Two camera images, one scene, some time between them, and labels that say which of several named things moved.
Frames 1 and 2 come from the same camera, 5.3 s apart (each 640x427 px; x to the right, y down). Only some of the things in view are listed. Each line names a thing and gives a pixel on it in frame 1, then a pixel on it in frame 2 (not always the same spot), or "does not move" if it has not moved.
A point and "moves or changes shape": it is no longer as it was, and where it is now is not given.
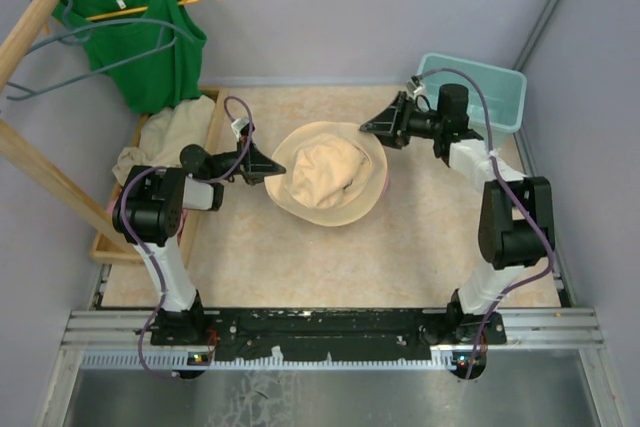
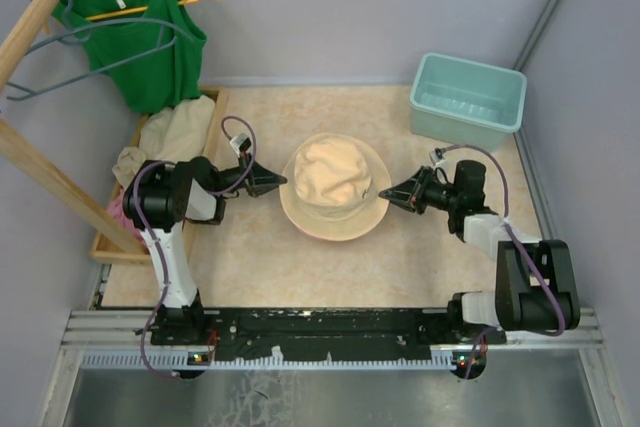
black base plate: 326,335 does not move
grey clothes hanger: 74,35 does not move
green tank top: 142,37 does not move
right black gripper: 392,126 to 412,194
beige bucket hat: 335,173 moves or changes shape
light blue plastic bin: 496,96 does not move
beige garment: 167,132 does not move
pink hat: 386,184 to 313,236
